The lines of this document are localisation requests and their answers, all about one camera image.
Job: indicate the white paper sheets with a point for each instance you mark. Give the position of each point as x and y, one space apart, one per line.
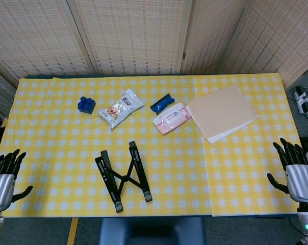
217 139

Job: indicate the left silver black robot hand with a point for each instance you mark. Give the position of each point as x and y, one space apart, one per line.
2 182

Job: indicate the white power strip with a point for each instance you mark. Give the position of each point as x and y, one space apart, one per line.
302 100

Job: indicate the blue rolled pouch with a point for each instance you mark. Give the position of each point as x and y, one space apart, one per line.
161 103

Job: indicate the beige woven folding screen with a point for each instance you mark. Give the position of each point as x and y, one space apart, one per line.
133 35

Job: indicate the white nut snack bag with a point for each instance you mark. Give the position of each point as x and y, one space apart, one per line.
119 108

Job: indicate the yellow white checkered tablecloth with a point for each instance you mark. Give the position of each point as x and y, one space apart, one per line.
67 143

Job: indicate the blue toy building block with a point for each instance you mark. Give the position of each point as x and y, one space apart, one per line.
86 107

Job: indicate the brass screen hinge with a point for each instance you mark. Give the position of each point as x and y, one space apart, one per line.
184 54

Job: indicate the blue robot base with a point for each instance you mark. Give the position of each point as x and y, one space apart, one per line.
151 231

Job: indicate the pink wet wipes pack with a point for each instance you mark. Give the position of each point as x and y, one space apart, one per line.
172 118

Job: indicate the black folding laptop stand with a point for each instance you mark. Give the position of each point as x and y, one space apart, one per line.
123 180

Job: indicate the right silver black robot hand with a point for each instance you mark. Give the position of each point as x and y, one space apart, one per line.
300 181

